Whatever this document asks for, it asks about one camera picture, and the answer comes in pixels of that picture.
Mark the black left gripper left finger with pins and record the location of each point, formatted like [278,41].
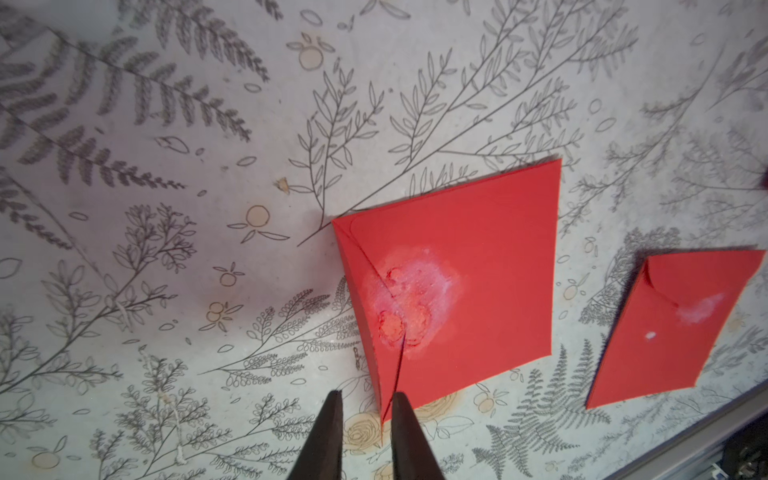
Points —
[321,456]

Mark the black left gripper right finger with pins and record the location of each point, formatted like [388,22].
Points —
[412,456]

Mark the red envelope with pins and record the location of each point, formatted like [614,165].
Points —
[675,311]
[456,286]

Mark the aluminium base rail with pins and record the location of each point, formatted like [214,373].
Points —
[692,453]

